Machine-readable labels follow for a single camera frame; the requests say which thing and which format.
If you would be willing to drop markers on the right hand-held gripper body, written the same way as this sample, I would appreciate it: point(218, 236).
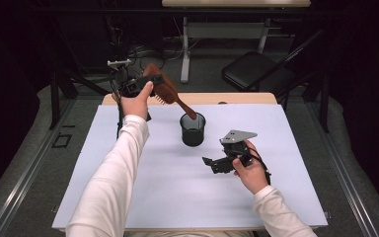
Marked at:
point(237, 136)

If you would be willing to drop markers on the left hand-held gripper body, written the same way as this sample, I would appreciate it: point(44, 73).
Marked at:
point(130, 86)

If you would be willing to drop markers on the brown wooden hairbrush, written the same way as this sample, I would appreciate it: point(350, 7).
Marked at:
point(167, 92)

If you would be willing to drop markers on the black mesh pen holder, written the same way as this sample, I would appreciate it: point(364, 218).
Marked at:
point(192, 136)

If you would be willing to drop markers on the person's left hand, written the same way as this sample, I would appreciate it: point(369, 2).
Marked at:
point(135, 105)

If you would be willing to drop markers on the person's right hand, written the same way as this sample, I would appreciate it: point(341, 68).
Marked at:
point(253, 174)

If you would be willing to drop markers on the light wooden table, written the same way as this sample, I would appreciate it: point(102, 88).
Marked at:
point(237, 98)

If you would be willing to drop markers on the white table mat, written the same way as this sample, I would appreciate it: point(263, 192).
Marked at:
point(177, 191)

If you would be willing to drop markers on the black folding chair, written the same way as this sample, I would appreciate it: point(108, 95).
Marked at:
point(253, 70)

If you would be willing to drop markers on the white-legged desk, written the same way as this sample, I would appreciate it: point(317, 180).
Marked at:
point(223, 30)

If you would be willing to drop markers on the black metal stand frame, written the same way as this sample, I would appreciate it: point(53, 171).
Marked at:
point(62, 85)
point(324, 98)

